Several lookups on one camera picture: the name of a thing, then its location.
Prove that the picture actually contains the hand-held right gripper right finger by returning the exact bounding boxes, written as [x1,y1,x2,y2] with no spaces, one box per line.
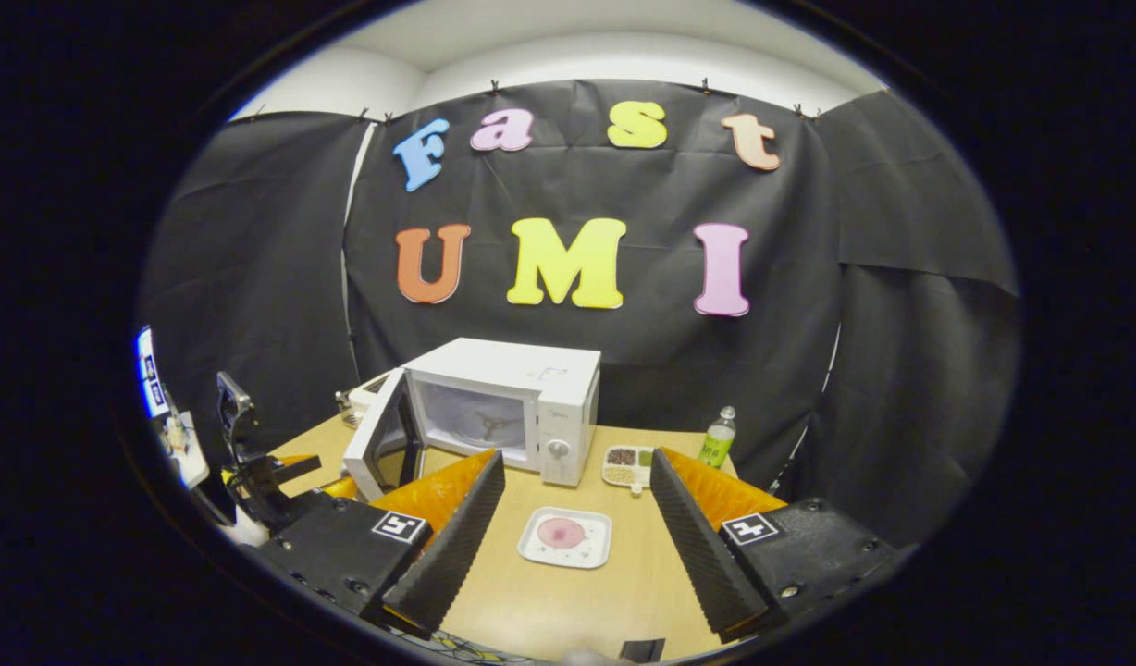
[649,448,902,639]

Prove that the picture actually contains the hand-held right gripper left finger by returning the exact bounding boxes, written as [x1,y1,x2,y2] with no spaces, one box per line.
[253,450,506,639]

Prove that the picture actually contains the pink ham slice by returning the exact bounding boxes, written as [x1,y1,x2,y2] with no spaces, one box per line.
[537,518,587,549]

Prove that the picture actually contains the white square plate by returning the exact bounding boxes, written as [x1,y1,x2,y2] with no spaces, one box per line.
[518,506,613,570]

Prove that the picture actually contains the white microwave oven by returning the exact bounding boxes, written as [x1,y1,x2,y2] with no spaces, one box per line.
[343,338,602,502]

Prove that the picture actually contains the white blue printed board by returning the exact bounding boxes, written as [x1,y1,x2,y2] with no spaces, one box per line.
[136,324,210,491]

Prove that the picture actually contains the white toaster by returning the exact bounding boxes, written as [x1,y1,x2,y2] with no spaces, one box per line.
[348,370,395,419]

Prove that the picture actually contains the green drink bottle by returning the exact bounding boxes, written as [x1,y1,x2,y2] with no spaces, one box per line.
[698,405,737,469]

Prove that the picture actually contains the white divided bean tray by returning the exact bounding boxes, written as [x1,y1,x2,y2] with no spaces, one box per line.
[602,446,657,496]

